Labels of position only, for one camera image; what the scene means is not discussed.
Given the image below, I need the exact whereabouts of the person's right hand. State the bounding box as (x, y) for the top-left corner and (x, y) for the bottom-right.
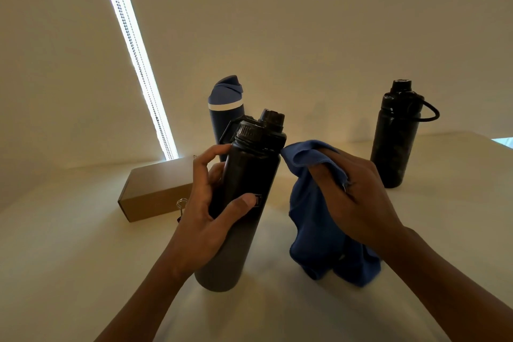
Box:
(307, 148), (406, 254)

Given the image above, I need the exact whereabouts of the person's left hand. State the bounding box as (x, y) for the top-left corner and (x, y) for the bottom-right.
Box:
(168, 144), (257, 281)

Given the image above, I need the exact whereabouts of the blue cloth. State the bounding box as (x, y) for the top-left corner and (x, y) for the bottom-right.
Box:
(280, 139), (382, 287)

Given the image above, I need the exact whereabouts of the brown paper box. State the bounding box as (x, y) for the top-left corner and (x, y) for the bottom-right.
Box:
(118, 155), (197, 223)

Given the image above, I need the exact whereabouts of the black bottle with loop handle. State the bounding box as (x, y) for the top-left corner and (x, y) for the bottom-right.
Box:
(370, 79), (440, 189)

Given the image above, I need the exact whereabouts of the black grey gradient bottle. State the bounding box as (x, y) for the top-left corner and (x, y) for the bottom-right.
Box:
(194, 108), (287, 293)

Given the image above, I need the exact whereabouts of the navy bottle with blue lid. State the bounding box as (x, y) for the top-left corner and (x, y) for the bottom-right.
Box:
(207, 75), (245, 162)

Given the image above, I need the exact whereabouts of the person's right forearm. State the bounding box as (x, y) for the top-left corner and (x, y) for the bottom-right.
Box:
(378, 227), (513, 342)

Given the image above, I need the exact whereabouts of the beaded blind chain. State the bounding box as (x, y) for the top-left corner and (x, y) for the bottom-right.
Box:
(96, 0), (176, 160)

